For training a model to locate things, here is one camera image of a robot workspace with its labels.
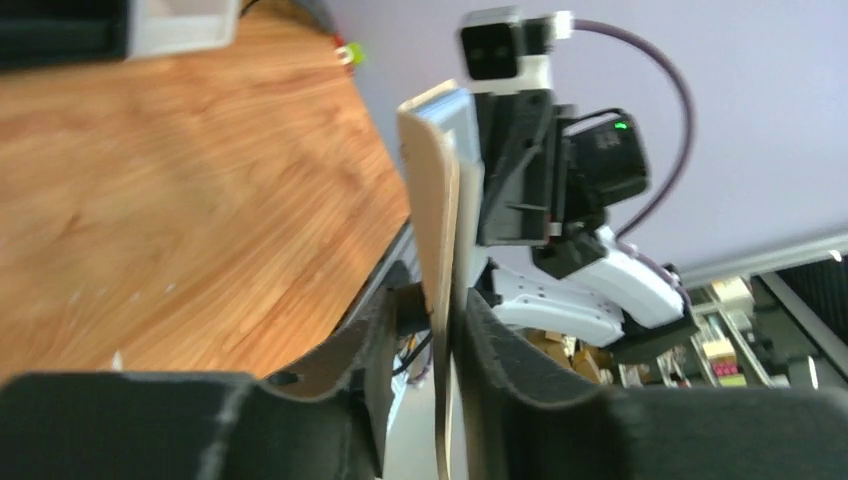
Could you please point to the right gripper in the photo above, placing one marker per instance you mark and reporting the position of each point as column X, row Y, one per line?
column 517, row 138

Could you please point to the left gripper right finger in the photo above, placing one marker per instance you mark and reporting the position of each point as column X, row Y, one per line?
column 526, row 417

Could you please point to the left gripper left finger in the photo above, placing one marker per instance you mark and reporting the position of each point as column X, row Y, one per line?
column 323, row 416

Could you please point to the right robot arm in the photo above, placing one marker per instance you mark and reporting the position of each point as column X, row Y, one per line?
column 595, row 287

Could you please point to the white bin with card holders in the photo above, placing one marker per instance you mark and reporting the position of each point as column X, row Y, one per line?
column 170, row 27

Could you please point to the red green toy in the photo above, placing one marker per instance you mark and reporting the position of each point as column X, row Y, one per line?
column 350, row 54

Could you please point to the black bin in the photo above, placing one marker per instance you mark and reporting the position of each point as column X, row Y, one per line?
column 44, row 33

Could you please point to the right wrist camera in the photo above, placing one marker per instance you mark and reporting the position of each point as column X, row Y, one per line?
column 505, row 52

